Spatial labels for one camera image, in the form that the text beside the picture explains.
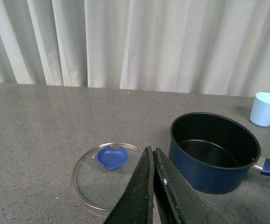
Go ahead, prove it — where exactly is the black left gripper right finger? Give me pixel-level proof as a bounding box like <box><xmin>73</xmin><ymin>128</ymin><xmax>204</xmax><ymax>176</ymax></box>
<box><xmin>153</xmin><ymin>148</ymin><xmax>227</xmax><ymax>224</ymax></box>

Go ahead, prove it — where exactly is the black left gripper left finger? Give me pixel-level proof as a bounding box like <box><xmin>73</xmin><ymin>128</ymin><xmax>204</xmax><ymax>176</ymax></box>
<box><xmin>104</xmin><ymin>146</ymin><xmax>154</xmax><ymax>224</ymax></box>

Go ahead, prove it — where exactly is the glass lid with blue knob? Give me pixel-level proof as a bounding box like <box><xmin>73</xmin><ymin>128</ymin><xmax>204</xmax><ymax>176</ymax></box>
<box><xmin>72</xmin><ymin>143</ymin><xmax>143</xmax><ymax>211</ymax></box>

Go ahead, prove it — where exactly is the dark blue saucepan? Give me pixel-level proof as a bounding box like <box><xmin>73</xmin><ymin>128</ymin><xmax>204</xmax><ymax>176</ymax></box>
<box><xmin>169</xmin><ymin>112</ymin><xmax>270</xmax><ymax>194</ymax></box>

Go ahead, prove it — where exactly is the light blue cup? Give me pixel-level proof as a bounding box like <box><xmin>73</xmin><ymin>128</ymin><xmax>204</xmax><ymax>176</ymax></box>
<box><xmin>250</xmin><ymin>92</ymin><xmax>270</xmax><ymax>127</ymax></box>

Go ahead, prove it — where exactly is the white curtain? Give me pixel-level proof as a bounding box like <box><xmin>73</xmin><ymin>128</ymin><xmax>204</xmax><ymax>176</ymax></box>
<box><xmin>0</xmin><ymin>0</ymin><xmax>270</xmax><ymax>97</ymax></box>

